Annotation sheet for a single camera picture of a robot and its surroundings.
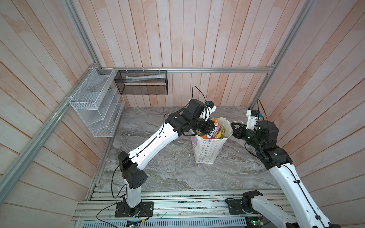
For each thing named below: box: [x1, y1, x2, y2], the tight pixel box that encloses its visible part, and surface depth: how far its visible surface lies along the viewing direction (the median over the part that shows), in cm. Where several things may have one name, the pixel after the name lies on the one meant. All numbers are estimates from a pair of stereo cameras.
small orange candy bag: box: [201, 117, 226, 140], surface depth 72 cm
